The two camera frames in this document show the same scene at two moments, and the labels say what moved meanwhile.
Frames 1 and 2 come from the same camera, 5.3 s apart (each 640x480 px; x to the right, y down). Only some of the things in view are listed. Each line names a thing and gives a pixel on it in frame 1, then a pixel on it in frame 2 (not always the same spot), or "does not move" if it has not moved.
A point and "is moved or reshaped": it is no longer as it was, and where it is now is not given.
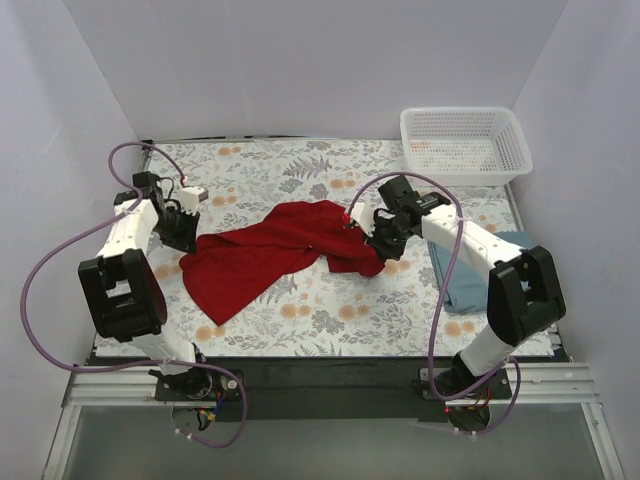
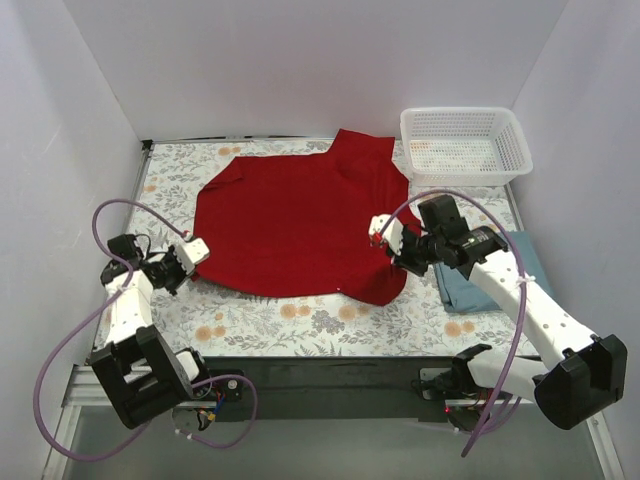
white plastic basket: (464, 146) does not move
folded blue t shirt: (468, 285) does not move
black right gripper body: (382, 238) → (408, 257)
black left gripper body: (179, 230) → (176, 275)
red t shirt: (219, 269) is moved or reshaped
